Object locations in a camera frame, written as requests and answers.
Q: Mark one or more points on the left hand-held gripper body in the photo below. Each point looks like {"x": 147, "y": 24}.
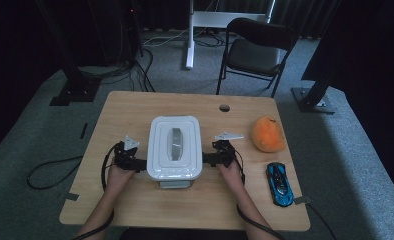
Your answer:
{"x": 123, "y": 156}

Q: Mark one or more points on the orange plush toy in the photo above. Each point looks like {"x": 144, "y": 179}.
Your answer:
{"x": 267, "y": 135}

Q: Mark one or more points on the blue toy car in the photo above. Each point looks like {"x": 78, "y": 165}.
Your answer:
{"x": 280, "y": 183}

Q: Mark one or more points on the person's dark clothing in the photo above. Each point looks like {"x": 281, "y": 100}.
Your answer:
{"x": 185, "y": 235}

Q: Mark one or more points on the black floor strip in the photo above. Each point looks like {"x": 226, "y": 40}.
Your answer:
{"x": 83, "y": 130}

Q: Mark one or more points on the black metal stand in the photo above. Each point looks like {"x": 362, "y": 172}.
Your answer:
{"x": 76, "y": 90}
{"x": 313, "y": 100}

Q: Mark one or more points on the person's left hand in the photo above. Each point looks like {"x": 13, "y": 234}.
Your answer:
{"x": 118, "y": 180}

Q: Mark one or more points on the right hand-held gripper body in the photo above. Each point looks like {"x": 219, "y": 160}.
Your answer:
{"x": 226, "y": 153}

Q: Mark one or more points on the grey tape piece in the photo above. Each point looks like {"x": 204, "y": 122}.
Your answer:
{"x": 72, "y": 196}
{"x": 302, "y": 200}

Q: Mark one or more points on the black folding chair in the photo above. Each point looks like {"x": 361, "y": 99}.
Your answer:
{"x": 251, "y": 53}

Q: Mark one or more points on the person's right hand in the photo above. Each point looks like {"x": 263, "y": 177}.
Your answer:
{"x": 233, "y": 176}

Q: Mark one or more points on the clear brown storage box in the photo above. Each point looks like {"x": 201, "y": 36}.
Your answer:
{"x": 175, "y": 184}

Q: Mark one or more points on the white desk frame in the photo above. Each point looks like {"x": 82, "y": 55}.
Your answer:
{"x": 191, "y": 40}

